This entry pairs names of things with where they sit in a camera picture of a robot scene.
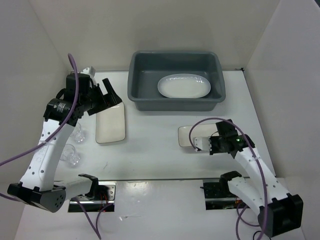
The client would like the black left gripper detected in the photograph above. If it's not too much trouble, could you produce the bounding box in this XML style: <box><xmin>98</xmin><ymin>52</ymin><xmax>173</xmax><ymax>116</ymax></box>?
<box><xmin>80</xmin><ymin>78</ymin><xmax>122</xmax><ymax>116</ymax></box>

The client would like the rectangular white plate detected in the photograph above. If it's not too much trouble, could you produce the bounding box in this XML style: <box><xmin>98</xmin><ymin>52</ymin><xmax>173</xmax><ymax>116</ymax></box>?
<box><xmin>95</xmin><ymin>102</ymin><xmax>126</xmax><ymax>144</ymax></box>
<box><xmin>178</xmin><ymin>123</ymin><xmax>219</xmax><ymax>148</ymax></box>

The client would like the large oval white plate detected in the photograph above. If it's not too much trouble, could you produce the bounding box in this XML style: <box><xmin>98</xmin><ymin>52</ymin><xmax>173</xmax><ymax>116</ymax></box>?
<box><xmin>157</xmin><ymin>73</ymin><xmax>212</xmax><ymax>99</ymax></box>

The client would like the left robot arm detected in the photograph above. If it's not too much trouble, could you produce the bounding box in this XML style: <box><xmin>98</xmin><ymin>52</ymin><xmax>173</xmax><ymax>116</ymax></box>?
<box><xmin>7</xmin><ymin>73</ymin><xmax>122</xmax><ymax>213</ymax></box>

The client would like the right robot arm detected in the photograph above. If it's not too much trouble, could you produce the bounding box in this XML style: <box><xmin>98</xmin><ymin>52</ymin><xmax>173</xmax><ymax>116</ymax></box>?
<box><xmin>209</xmin><ymin>118</ymin><xmax>304</xmax><ymax>238</ymax></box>

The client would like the grey plastic bin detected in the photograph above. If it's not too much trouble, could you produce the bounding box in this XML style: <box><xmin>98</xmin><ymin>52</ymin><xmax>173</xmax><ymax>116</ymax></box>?
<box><xmin>127</xmin><ymin>50</ymin><xmax>226</xmax><ymax>112</ymax></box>

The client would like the clear glass cup rear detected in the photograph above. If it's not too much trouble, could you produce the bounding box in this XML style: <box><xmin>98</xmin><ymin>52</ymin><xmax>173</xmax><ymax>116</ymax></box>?
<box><xmin>70</xmin><ymin>122</ymin><xmax>86</xmax><ymax>143</ymax></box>

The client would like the clear glass cup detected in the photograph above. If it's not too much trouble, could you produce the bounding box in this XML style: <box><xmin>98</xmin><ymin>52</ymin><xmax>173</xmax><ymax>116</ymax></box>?
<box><xmin>70</xmin><ymin>122</ymin><xmax>86</xmax><ymax>143</ymax></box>
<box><xmin>60</xmin><ymin>144</ymin><xmax>81</xmax><ymax>167</ymax></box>

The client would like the clear glass cup front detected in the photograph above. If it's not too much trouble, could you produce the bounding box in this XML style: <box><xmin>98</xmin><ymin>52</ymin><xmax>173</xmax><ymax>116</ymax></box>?
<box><xmin>60</xmin><ymin>144</ymin><xmax>81</xmax><ymax>167</ymax></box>

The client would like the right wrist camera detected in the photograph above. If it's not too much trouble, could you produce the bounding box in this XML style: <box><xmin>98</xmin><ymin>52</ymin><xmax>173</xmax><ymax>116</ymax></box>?
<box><xmin>193</xmin><ymin>136</ymin><xmax>211</xmax><ymax>152</ymax></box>

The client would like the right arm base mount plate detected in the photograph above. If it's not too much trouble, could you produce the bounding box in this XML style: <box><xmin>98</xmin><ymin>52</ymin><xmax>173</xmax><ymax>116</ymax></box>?
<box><xmin>200</xmin><ymin>178</ymin><xmax>245</xmax><ymax>211</ymax></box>

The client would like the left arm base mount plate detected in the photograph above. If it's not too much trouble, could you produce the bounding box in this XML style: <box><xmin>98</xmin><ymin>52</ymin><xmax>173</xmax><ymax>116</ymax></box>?
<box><xmin>75</xmin><ymin>180</ymin><xmax>117</xmax><ymax>213</ymax></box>

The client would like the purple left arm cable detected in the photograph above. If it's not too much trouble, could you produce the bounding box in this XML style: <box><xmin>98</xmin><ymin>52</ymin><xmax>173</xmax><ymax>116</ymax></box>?
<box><xmin>0</xmin><ymin>53</ymin><xmax>102</xmax><ymax>240</ymax></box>

